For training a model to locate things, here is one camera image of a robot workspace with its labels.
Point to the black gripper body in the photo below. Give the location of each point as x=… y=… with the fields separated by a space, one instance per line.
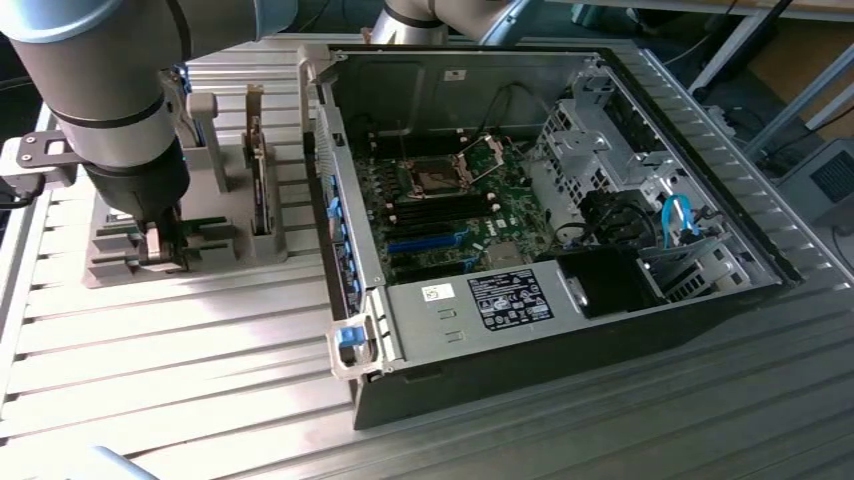
x=136 y=187

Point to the green motherboard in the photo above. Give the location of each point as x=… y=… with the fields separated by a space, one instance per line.
x=461 y=230

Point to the blue expansion slot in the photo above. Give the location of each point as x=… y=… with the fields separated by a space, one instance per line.
x=427 y=243

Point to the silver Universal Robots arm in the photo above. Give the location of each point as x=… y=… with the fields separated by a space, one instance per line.
x=100 y=75

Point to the metal disk bay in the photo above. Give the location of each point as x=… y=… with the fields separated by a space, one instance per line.
x=587 y=150

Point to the metal socket cover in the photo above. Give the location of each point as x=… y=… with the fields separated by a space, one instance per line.
x=483 y=155

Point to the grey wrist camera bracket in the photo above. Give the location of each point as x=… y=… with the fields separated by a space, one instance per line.
x=40 y=155

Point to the grey metal frame leg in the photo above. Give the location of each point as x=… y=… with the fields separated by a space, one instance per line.
x=737 y=45

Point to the black fan shroud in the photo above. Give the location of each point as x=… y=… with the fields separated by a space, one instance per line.
x=610 y=282

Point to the grey rounded object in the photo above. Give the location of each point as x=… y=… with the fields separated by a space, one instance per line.
x=116 y=465

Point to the black open PC case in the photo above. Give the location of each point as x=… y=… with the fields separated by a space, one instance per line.
x=534 y=360

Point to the grey power supply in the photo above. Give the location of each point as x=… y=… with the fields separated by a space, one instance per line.
x=481 y=305

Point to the black expansion slot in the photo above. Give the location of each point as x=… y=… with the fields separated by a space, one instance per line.
x=427 y=267

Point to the grey parts rack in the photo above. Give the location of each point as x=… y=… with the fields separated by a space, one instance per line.
x=220 y=200

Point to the grey box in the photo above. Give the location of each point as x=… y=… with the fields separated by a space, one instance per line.
x=817 y=180

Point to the blue case latch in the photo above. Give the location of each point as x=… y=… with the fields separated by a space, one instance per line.
x=351 y=335

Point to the graphics card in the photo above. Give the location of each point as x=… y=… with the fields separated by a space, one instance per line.
x=259 y=165

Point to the green RAM stick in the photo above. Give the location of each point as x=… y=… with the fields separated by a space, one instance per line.
x=208 y=232

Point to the CPU socket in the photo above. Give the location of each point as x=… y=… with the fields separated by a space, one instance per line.
x=435 y=179

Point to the black RAM slot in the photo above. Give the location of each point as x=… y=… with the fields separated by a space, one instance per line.
x=451 y=220
x=449 y=214
x=443 y=201
x=446 y=207

